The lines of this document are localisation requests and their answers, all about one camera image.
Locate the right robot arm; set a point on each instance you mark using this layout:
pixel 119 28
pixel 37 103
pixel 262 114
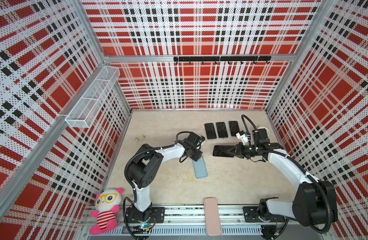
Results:
pixel 314 204

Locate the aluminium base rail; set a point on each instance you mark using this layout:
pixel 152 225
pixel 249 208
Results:
pixel 188 222

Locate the pink phone on rail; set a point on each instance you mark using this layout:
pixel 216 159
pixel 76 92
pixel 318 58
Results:
pixel 212 217

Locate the white wire basket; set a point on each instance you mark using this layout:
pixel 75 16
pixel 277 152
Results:
pixel 94 96

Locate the purple black phone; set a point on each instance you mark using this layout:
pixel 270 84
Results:
pixel 234 128

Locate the white mug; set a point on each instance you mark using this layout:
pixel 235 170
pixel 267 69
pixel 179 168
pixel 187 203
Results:
pixel 263 128

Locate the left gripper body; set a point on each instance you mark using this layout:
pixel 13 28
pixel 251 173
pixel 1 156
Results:
pixel 194 154

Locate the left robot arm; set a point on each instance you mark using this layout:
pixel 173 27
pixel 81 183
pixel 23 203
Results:
pixel 142 168

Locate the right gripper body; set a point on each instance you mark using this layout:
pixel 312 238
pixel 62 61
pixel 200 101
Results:
pixel 250 151

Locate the pink plush toy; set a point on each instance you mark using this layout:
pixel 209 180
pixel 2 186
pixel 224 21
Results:
pixel 107 205

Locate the black hook rail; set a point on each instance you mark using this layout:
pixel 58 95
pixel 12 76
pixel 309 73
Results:
pixel 217 59

